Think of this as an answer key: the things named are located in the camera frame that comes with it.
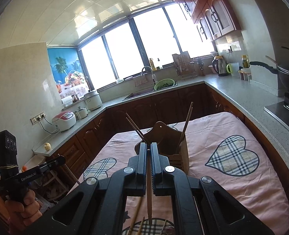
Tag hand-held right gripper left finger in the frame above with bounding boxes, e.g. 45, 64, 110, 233
28, 142, 150, 235

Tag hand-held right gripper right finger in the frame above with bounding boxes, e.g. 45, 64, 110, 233
151, 142, 275, 235

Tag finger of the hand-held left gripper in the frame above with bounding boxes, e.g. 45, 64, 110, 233
38, 156, 66, 174

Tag wooden utensil holder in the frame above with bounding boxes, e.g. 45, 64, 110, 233
135, 121, 190, 174

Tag person's left hand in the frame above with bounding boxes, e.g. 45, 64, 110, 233
4, 188, 42, 233

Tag wooden stool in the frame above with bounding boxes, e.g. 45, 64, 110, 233
24, 155, 69, 201

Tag red and white rice cooker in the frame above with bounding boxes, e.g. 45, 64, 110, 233
52, 111, 76, 132

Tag small white lidded pot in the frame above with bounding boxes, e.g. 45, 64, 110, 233
75, 106, 89, 120

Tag wooden lower cabinets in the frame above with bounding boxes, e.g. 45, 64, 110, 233
53, 83, 289, 191

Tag wooden cabinets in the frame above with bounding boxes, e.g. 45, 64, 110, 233
170, 0, 241, 42
53, 83, 289, 191

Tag paper towel roll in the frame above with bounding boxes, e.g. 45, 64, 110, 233
61, 95, 74, 107

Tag white electric cooker pot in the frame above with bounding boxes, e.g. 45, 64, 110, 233
84, 90, 103, 111

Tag kitchen sink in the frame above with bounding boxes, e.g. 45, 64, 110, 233
122, 87, 178, 101

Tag pink heart-print tablecloth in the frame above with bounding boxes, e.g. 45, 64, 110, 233
68, 112, 289, 235

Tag green colander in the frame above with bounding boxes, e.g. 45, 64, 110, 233
154, 78, 175, 91

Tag chrome kitchen faucet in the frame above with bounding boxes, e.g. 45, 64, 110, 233
141, 66, 158, 85

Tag cutting board rack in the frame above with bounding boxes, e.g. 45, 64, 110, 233
172, 51, 198, 79

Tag grey kitchen countertop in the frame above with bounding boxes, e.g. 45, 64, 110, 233
33, 80, 289, 167

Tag steel electric kettle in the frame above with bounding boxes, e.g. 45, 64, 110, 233
212, 55, 229, 77

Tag large kitchen window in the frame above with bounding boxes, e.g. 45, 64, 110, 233
77, 4, 214, 90

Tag spice jar set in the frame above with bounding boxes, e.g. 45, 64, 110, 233
239, 69, 252, 82

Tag gas stove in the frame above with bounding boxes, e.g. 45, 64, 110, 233
264, 92, 289, 130

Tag wooden upper cabinets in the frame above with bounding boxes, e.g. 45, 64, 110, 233
170, 0, 241, 42

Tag black power cable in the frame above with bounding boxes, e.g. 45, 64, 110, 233
38, 119, 59, 135

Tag wall power outlet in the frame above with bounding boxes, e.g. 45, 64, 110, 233
30, 111, 46, 124

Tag blue palm tree wall poster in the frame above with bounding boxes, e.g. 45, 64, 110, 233
47, 48, 90, 101

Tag white pitcher with green handle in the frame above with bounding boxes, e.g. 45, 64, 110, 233
226, 63, 240, 76

